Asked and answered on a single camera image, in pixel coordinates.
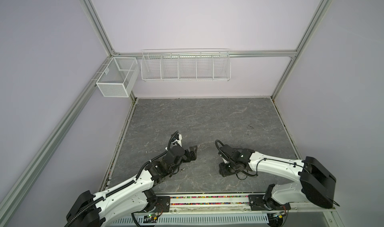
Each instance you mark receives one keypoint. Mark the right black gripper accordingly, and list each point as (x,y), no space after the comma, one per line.
(222,170)

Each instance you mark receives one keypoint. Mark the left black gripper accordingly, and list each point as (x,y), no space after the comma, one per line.
(193,154)

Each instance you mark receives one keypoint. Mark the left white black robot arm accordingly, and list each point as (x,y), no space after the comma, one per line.
(95,210)

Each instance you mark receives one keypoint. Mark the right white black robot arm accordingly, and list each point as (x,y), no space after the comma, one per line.
(310,181)

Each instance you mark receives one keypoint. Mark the white mesh box basket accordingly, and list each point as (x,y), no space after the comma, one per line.
(118,78)

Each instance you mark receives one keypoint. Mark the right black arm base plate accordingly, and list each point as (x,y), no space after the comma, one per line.
(257,203)

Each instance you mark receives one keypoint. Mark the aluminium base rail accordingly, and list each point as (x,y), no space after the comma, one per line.
(217,203)

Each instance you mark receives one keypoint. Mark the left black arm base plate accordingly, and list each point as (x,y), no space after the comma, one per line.
(158,204)

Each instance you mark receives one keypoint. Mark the white vented cable duct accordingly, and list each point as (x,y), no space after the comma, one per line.
(205,220)

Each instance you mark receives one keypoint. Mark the white wire shelf basket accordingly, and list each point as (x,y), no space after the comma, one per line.
(186,65)

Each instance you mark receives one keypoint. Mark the aluminium enclosure frame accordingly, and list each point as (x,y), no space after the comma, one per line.
(50,51)

